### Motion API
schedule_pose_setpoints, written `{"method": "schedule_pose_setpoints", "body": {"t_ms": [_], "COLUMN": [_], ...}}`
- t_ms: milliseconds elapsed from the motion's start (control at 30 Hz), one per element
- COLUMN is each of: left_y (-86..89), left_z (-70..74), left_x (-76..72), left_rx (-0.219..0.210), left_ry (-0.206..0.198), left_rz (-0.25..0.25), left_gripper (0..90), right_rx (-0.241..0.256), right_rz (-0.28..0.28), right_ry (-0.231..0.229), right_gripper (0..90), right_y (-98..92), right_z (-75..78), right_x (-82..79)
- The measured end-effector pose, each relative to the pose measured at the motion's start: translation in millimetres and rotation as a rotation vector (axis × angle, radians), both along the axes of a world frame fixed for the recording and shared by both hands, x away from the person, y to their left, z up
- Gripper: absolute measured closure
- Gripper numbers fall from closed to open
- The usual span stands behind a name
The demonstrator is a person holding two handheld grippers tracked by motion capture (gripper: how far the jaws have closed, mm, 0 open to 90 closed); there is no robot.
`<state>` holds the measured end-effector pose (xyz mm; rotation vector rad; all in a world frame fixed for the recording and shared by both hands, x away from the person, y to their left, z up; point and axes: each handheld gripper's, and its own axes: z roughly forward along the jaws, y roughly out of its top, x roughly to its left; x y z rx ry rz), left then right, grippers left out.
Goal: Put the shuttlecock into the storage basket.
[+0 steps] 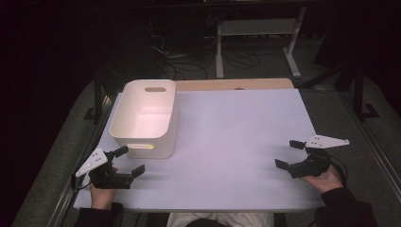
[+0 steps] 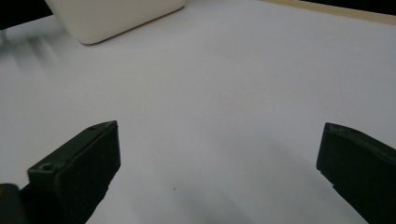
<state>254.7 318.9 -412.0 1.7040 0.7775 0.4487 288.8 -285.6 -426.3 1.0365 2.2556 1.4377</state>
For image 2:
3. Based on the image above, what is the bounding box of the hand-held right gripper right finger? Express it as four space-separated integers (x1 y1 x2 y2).
316 121 396 224

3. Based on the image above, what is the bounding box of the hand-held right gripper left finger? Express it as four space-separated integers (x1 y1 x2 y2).
26 119 122 224

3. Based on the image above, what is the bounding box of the white plastic storage bin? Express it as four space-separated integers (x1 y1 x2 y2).
44 0 187 46

